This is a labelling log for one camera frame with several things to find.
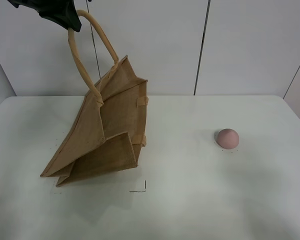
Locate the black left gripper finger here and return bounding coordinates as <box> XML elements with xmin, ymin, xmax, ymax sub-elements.
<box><xmin>8</xmin><ymin>0</ymin><xmax>82</xmax><ymax>32</ymax></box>

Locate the brown linen tote bag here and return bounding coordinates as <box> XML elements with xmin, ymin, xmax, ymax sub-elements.
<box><xmin>41</xmin><ymin>10</ymin><xmax>149</xmax><ymax>187</ymax></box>

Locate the pink peach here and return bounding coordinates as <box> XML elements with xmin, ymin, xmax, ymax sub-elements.
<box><xmin>216</xmin><ymin>128</ymin><xmax>240</xmax><ymax>150</ymax></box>

